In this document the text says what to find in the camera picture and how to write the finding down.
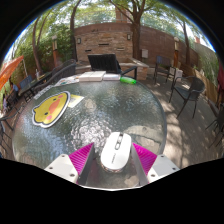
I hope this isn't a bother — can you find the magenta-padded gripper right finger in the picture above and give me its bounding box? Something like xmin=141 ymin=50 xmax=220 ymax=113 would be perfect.
xmin=129 ymin=142 xmax=181 ymax=187

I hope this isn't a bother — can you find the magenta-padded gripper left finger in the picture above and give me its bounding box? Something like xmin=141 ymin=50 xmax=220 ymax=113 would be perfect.
xmin=44 ymin=142 xmax=98 ymax=186

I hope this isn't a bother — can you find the white computer mouse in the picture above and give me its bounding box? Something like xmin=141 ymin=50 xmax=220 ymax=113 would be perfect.
xmin=100 ymin=131 xmax=133 ymax=174

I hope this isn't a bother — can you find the yellow duck mouse pad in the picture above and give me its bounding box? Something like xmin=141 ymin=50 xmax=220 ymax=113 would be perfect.
xmin=31 ymin=90 xmax=71 ymax=129

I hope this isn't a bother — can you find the yellow paper card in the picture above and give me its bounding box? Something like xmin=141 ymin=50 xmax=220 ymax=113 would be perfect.
xmin=67 ymin=94 xmax=85 ymax=109

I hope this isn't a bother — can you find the dark round side table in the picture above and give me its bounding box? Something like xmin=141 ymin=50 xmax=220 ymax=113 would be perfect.
xmin=18 ymin=78 xmax=51 ymax=98

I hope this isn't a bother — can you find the black wicker chair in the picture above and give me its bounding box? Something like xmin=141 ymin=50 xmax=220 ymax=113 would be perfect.
xmin=51 ymin=58 xmax=77 ymax=75
xmin=32 ymin=63 xmax=77 ymax=95

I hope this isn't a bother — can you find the person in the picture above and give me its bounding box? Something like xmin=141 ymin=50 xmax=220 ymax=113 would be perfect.
xmin=8 ymin=81 xmax=20 ymax=98

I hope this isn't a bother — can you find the green plastic pack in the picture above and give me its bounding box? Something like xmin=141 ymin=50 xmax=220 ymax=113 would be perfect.
xmin=119 ymin=76 xmax=137 ymax=85

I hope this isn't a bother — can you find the blue metal chair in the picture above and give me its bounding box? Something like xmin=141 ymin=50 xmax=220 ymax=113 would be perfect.
xmin=19 ymin=74 xmax=34 ymax=90
xmin=153 ymin=55 xmax=178 ymax=84

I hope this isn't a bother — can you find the open white book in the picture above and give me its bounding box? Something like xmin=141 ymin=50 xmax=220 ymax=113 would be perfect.
xmin=78 ymin=70 xmax=107 ymax=83

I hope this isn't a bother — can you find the small white booklet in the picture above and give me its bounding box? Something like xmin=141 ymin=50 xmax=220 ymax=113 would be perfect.
xmin=102 ymin=73 xmax=122 ymax=82

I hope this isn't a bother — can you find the orange sun umbrella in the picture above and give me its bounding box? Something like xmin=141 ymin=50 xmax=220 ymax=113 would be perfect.
xmin=0 ymin=55 xmax=25 ymax=91

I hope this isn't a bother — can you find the black slatted chair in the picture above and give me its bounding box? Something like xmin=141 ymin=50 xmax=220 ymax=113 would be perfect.
xmin=87 ymin=53 xmax=138 ymax=80

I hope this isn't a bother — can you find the wooden lamp post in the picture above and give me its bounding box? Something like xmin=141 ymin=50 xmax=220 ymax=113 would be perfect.
xmin=172 ymin=36 xmax=181 ymax=68
xmin=51 ymin=34 xmax=60 ymax=68

